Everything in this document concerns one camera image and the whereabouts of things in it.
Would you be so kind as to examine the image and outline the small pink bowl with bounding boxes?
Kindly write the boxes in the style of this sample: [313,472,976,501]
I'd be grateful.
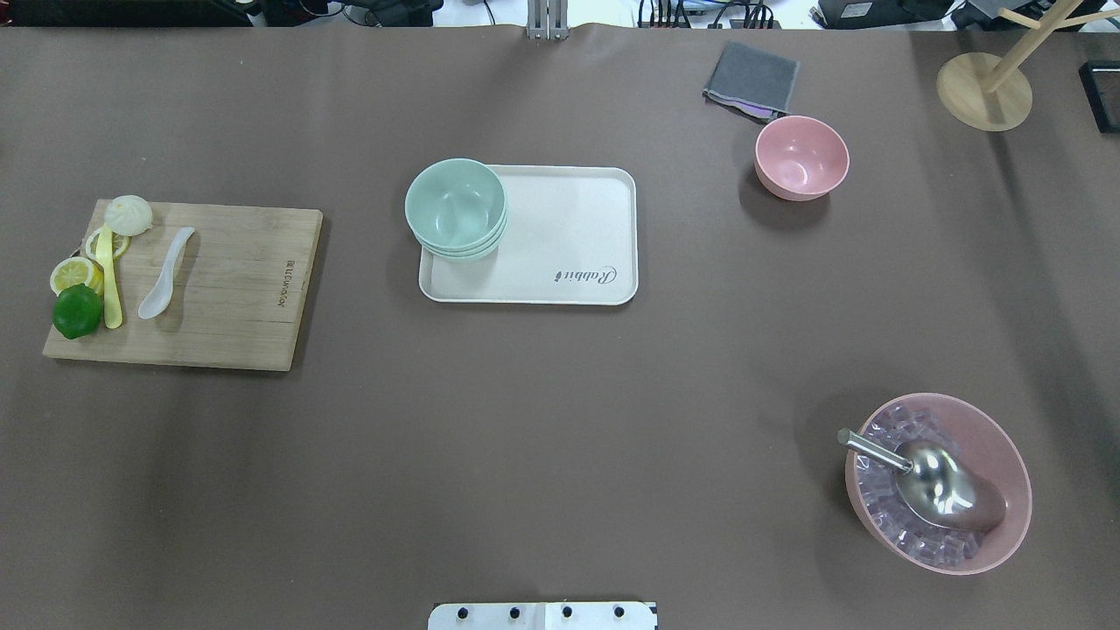
[753,115,851,202]

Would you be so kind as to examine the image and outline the white ceramic spoon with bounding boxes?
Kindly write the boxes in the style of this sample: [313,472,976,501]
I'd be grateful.
[137,226,196,319]

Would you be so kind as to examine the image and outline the middle green bowl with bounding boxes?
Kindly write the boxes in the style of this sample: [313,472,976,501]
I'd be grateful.
[413,213,508,262]

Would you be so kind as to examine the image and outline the green bowl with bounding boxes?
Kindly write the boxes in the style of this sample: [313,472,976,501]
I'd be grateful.
[404,157,508,250]
[413,213,508,262]
[423,230,505,262]

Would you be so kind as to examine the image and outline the bottom green bowl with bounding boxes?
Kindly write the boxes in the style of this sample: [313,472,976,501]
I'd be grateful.
[423,230,505,262]

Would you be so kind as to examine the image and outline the top green bowl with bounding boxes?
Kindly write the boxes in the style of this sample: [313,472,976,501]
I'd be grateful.
[404,157,508,250]

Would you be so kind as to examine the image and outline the large pink bowl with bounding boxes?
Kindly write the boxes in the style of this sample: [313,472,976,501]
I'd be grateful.
[844,392,1033,577]

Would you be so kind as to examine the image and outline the yellow plastic spoon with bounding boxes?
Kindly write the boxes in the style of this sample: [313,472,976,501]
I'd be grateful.
[94,224,123,330]

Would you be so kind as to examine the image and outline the cream serving tray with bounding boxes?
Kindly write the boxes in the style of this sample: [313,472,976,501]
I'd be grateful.
[417,164,640,305]

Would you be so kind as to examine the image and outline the grey folded cloth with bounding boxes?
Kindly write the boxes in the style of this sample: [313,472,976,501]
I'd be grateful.
[703,41,800,121]

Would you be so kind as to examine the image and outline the bamboo cutting board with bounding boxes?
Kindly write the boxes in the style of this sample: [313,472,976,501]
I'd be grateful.
[43,202,324,371]

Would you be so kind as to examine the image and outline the clear ice cubes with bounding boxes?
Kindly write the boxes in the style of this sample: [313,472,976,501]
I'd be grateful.
[856,404,984,569]

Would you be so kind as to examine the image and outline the metal ice scoop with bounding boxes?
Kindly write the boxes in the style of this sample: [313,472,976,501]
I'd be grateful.
[836,428,1007,532]

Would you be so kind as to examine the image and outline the lemon slice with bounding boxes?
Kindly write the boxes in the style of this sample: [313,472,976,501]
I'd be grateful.
[83,226,130,260]

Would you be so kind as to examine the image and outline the wooden mug tree stand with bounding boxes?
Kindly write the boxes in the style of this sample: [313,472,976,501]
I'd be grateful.
[935,1,1119,132]

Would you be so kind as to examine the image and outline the green lime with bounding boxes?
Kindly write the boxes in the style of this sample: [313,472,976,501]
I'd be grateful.
[52,282,102,340]

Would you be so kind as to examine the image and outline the lemon half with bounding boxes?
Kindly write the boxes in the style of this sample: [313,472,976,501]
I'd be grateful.
[49,256,105,296]

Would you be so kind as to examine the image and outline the black box at edge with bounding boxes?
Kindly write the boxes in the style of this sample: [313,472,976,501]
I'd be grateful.
[1079,61,1119,133]

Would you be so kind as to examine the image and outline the aluminium frame post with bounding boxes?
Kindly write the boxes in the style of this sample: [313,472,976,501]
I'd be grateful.
[528,0,571,41]

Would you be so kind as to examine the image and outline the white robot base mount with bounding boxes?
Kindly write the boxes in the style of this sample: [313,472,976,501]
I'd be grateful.
[427,601,659,629]

